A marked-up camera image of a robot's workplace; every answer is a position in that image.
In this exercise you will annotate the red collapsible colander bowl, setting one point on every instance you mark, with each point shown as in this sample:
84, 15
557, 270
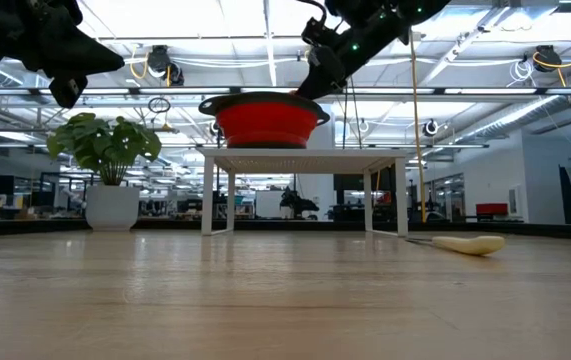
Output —
265, 125

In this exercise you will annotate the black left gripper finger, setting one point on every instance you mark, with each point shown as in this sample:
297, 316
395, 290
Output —
85, 55

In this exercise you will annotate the green plant in white pot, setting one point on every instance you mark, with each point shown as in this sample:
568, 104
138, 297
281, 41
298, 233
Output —
105, 145

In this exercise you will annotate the white perforated shelf riser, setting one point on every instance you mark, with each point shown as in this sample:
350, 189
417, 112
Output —
300, 161

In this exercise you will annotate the black aluminium table frame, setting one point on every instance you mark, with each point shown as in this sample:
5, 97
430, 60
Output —
315, 225

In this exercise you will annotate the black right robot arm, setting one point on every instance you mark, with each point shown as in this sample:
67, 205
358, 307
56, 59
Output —
405, 12

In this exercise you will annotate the red box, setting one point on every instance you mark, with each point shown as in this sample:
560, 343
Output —
491, 209

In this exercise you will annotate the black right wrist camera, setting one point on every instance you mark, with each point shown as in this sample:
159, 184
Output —
317, 34

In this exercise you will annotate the black background robot arm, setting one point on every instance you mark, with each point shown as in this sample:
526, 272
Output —
295, 202

